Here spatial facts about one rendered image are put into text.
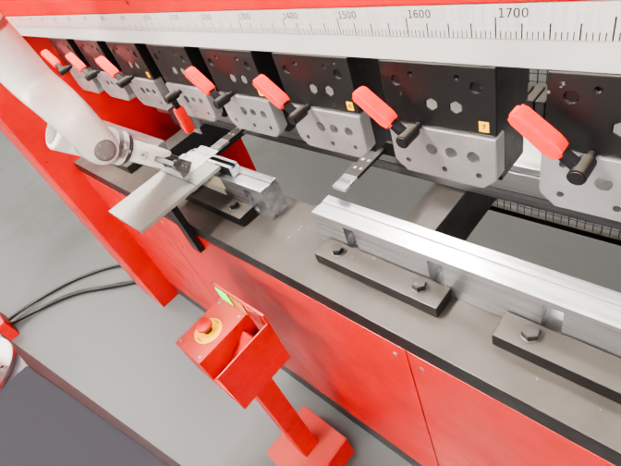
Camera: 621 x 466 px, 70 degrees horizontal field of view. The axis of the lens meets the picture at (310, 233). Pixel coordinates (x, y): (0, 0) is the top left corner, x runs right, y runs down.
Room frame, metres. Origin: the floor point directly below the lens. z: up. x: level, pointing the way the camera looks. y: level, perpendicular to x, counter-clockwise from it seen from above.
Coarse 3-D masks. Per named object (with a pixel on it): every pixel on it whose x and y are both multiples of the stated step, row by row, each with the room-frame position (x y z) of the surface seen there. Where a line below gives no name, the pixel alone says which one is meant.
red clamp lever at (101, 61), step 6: (96, 60) 1.18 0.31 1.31; (102, 60) 1.18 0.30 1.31; (102, 66) 1.17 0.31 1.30; (108, 66) 1.17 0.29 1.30; (114, 66) 1.17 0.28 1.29; (108, 72) 1.16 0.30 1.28; (114, 72) 1.15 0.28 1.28; (114, 78) 1.15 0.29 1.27; (120, 78) 1.14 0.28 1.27; (126, 78) 1.14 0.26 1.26; (132, 78) 1.15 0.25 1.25; (120, 84) 1.12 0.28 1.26; (126, 84) 1.13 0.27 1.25
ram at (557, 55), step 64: (0, 0) 1.71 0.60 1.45; (64, 0) 1.28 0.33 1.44; (128, 0) 1.00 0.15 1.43; (192, 0) 0.82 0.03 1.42; (256, 0) 0.68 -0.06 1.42; (320, 0) 0.58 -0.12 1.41; (384, 0) 0.50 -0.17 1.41; (448, 0) 0.44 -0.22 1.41; (512, 0) 0.38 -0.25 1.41; (576, 0) 0.34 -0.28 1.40; (512, 64) 0.38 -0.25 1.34; (576, 64) 0.34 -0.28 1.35
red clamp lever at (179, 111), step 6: (174, 90) 0.97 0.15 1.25; (180, 90) 0.97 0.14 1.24; (168, 96) 0.96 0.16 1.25; (174, 96) 0.96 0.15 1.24; (168, 102) 0.95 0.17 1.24; (174, 102) 0.96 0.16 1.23; (174, 108) 0.96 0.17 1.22; (180, 108) 0.96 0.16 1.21; (180, 114) 0.96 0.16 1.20; (186, 114) 0.96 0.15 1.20; (180, 120) 0.95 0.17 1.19; (186, 120) 0.96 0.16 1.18; (186, 126) 0.95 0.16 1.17; (192, 126) 0.96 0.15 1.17; (186, 132) 0.96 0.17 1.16
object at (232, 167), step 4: (212, 156) 1.12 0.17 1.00; (216, 156) 1.10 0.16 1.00; (220, 156) 1.09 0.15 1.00; (216, 160) 1.10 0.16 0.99; (220, 160) 1.09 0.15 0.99; (224, 160) 1.07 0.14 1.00; (228, 160) 1.06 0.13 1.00; (232, 160) 1.05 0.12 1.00; (216, 164) 1.06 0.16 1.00; (220, 164) 1.06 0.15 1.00; (224, 164) 1.05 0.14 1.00; (228, 164) 1.06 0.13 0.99; (232, 164) 1.04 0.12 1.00; (236, 164) 1.03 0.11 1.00; (224, 168) 1.04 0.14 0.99; (228, 168) 1.02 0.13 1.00; (232, 168) 1.03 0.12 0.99; (236, 168) 1.03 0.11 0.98; (220, 172) 1.07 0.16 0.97; (224, 172) 1.05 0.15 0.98; (228, 172) 1.03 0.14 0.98; (232, 172) 1.02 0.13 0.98; (236, 172) 1.03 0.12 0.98; (232, 176) 1.02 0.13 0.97
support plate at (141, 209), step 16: (160, 176) 1.12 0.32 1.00; (192, 176) 1.05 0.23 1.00; (208, 176) 1.03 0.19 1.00; (144, 192) 1.07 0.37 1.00; (160, 192) 1.04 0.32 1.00; (176, 192) 1.01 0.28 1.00; (112, 208) 1.06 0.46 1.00; (128, 208) 1.03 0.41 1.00; (144, 208) 1.00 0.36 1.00; (160, 208) 0.97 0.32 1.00; (128, 224) 0.96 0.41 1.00; (144, 224) 0.93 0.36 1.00
